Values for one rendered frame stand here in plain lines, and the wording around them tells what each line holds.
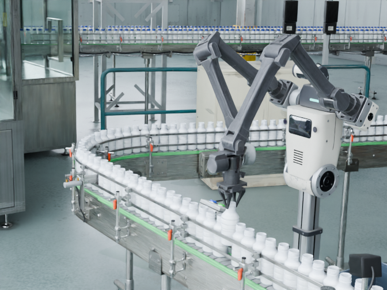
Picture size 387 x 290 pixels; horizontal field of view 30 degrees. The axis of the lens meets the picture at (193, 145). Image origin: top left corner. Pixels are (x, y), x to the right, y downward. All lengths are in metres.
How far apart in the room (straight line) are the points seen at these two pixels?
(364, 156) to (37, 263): 2.43
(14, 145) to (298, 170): 3.10
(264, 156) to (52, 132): 3.92
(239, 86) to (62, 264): 2.60
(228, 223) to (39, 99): 5.44
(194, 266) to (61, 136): 5.38
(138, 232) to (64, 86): 4.95
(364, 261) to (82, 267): 3.84
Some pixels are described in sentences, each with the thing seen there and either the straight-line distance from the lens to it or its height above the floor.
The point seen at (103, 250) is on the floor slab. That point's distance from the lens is 5.58.
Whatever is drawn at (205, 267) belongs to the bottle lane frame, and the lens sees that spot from 2.86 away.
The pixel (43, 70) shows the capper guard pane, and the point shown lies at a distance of 7.97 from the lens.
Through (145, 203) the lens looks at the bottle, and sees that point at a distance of 3.22.
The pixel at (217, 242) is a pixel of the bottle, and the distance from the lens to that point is 2.82.
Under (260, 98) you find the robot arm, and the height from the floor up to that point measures 1.63.
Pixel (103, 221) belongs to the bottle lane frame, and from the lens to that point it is 3.55.
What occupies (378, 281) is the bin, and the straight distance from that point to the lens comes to 3.11.
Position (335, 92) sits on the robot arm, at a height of 1.62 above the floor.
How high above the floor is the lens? 2.08
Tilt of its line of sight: 14 degrees down
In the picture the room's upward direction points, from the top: 2 degrees clockwise
